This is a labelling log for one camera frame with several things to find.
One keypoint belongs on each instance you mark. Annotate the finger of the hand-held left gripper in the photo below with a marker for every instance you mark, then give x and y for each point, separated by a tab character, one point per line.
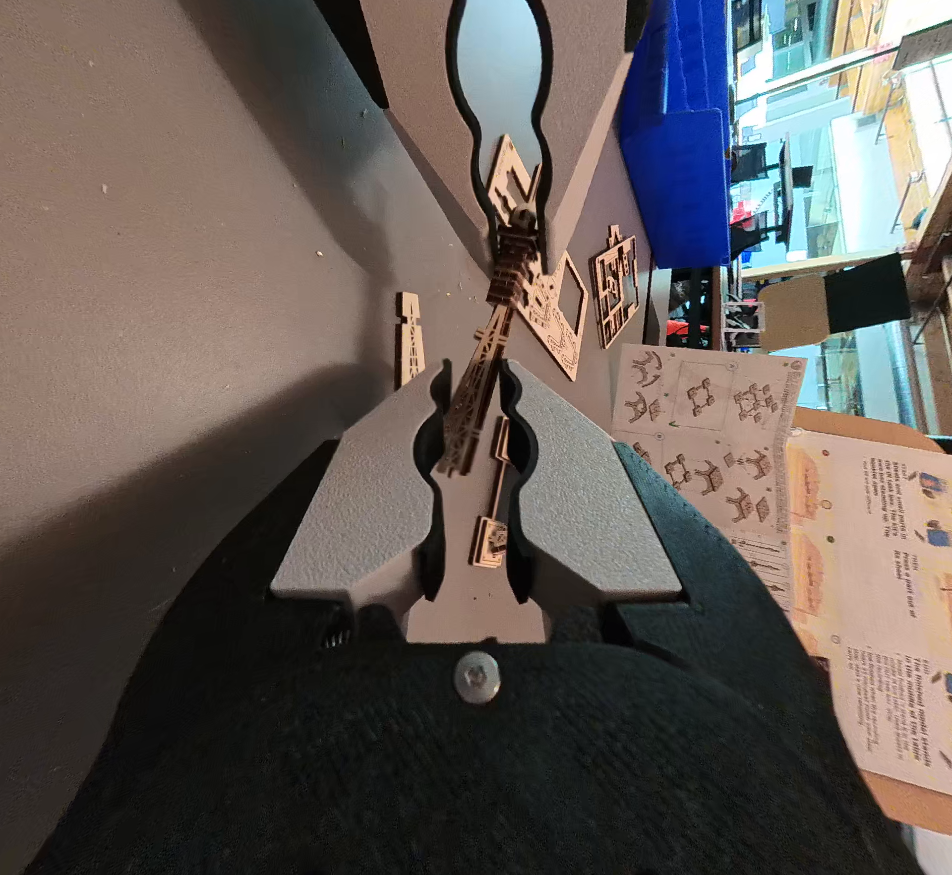
587	34
409	34

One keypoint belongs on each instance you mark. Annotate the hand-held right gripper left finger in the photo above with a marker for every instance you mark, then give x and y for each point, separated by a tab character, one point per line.
357	510

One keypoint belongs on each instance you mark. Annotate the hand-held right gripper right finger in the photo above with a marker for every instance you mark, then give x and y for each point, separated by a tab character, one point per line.
595	510

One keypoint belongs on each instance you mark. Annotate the wooden tower spire assembly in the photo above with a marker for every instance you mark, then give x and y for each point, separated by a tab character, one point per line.
476	384

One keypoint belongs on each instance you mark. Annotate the wooden lattice panel piece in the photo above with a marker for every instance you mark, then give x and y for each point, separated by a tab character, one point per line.
409	339

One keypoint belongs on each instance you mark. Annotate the grey desk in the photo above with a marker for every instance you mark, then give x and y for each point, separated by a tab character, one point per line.
186	220

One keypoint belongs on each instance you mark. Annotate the thin wooden rod part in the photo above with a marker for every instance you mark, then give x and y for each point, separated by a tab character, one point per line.
492	518

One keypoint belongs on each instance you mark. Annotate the assembly diagram instruction sheet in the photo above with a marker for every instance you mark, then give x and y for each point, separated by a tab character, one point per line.
706	443

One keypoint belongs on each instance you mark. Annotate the blue bin with tag sticker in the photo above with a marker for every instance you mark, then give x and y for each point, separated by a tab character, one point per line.
677	146

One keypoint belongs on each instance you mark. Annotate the wooden part sheet long slots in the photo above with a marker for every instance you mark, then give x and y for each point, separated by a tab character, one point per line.
561	339

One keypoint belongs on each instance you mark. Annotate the wooden part sheet square frames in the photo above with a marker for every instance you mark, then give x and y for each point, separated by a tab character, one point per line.
617	294

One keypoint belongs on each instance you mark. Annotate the white printed text page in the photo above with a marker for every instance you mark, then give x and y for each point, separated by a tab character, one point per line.
870	592

